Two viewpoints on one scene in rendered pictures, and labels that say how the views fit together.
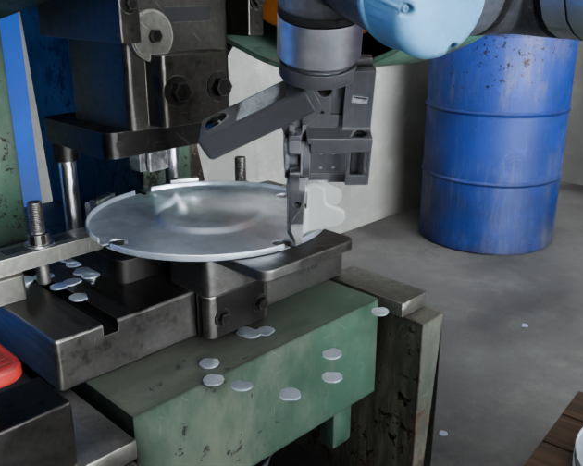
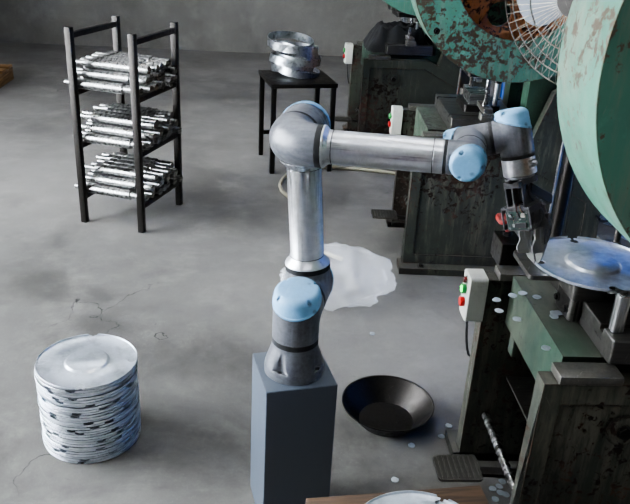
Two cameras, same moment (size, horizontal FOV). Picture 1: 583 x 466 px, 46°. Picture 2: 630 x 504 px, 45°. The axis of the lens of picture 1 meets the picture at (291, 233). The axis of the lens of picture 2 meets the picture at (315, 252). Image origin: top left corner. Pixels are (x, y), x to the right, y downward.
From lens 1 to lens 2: 2.14 m
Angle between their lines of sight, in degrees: 115
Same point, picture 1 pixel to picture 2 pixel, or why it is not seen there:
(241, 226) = (567, 260)
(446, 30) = not seen: hidden behind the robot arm
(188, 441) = (516, 307)
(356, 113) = (509, 199)
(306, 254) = (522, 261)
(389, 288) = (575, 368)
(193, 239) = (563, 251)
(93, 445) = (505, 268)
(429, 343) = (537, 390)
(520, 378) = not seen: outside the picture
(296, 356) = (538, 328)
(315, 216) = (522, 244)
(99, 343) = not seen: hidden behind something
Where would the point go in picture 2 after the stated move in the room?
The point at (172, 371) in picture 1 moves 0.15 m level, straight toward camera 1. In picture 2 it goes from (538, 290) to (483, 274)
